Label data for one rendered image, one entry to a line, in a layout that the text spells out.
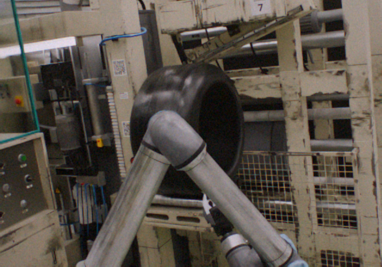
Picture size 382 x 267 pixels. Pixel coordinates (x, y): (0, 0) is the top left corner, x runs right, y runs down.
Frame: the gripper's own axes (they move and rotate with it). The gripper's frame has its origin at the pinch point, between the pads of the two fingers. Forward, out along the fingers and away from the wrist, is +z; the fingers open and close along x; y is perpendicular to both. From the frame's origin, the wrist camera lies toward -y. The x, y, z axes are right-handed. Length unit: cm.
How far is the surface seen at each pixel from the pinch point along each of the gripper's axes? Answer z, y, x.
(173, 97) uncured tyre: 35.5, -19.1, 7.1
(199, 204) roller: 10.7, 20.9, -4.4
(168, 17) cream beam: 90, -13, 25
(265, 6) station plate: 56, -20, 61
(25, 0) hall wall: 985, 425, -155
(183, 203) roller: 15.8, 22.3, -10.2
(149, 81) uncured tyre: 53, -17, 2
